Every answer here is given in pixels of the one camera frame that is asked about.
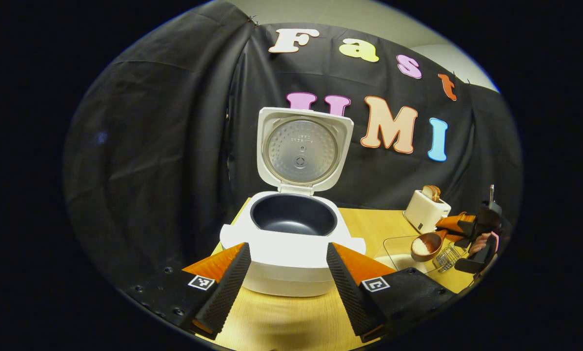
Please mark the toasted bread slice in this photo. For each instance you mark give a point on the toasted bread slice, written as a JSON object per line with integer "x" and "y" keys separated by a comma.
{"x": 437, "y": 193}
{"x": 428, "y": 193}

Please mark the white toaster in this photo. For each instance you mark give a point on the white toaster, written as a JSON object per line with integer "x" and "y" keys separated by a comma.
{"x": 420, "y": 214}

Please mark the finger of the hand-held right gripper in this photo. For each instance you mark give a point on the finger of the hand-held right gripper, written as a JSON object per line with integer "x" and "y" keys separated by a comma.
{"x": 459, "y": 240}
{"x": 454, "y": 223}

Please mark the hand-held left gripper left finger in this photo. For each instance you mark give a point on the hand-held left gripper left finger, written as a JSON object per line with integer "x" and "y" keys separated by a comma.
{"x": 225, "y": 297}

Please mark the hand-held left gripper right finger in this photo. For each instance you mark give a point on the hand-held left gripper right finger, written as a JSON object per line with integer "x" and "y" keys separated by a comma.
{"x": 350, "y": 292}

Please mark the brown wooden spoon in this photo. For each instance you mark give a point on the brown wooden spoon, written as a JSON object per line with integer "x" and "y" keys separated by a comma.
{"x": 430, "y": 243}

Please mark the black backdrop cloth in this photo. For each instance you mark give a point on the black backdrop cloth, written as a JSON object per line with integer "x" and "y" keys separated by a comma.
{"x": 150, "y": 146}

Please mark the clear container of rice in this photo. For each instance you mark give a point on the clear container of rice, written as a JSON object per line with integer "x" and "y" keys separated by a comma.
{"x": 393, "y": 253}

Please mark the white rice cooker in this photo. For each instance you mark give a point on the white rice cooker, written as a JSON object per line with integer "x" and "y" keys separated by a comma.
{"x": 291, "y": 258}

